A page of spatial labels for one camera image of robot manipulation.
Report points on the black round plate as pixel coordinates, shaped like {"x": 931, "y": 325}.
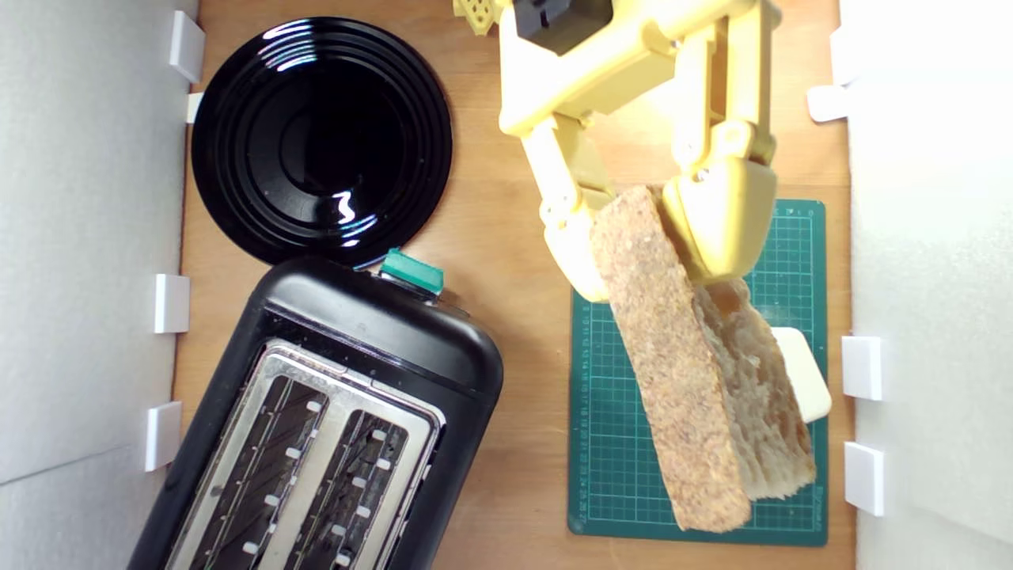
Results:
{"x": 316, "y": 142}

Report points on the white wall clip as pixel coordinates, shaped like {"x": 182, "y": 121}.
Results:
{"x": 861, "y": 368}
{"x": 195, "y": 108}
{"x": 187, "y": 46}
{"x": 163, "y": 435}
{"x": 172, "y": 304}
{"x": 864, "y": 479}
{"x": 827, "y": 103}

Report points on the green toaster lever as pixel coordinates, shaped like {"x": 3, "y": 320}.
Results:
{"x": 411, "y": 271}

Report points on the green cutting mat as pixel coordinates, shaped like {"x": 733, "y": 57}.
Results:
{"x": 609, "y": 412}

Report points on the black two-slot toaster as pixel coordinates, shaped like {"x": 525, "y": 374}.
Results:
{"x": 380, "y": 332}

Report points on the brown bread slice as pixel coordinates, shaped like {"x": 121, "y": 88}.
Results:
{"x": 673, "y": 380}

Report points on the white rounded block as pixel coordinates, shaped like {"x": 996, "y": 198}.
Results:
{"x": 807, "y": 380}

